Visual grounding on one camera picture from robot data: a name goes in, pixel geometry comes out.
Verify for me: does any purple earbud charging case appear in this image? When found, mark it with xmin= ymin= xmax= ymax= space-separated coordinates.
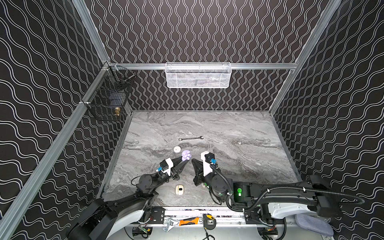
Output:
xmin=182 ymin=150 xmax=192 ymax=162

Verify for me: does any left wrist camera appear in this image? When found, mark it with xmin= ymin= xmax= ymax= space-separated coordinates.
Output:
xmin=159 ymin=158 xmax=174 ymax=176

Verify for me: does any brass padlock in basket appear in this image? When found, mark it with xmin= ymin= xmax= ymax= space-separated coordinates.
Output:
xmin=115 ymin=107 xmax=121 ymax=117

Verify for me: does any grey cloth pad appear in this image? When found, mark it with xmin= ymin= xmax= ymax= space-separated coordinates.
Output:
xmin=295 ymin=214 xmax=334 ymax=237

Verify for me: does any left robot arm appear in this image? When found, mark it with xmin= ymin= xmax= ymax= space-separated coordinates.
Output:
xmin=66 ymin=151 xmax=192 ymax=240

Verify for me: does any silver combination wrench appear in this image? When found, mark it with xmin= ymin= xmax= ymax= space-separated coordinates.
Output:
xmin=179 ymin=136 xmax=204 ymax=141

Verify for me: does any black yellow tape measure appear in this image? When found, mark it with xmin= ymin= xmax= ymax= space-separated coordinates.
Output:
xmin=203 ymin=214 xmax=217 ymax=230

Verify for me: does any white earbud charging case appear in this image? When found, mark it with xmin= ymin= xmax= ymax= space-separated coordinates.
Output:
xmin=174 ymin=146 xmax=181 ymax=153

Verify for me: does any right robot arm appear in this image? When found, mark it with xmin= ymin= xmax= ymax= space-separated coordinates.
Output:
xmin=192 ymin=159 xmax=365 ymax=226

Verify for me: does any black wire basket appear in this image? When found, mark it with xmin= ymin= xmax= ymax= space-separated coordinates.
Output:
xmin=82 ymin=62 xmax=137 ymax=123

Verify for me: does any white wire mesh basket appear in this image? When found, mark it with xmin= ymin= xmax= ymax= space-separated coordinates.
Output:
xmin=165 ymin=62 xmax=232 ymax=89

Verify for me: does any orange adjustable wrench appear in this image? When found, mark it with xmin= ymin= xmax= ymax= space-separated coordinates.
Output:
xmin=163 ymin=217 xmax=203 ymax=232

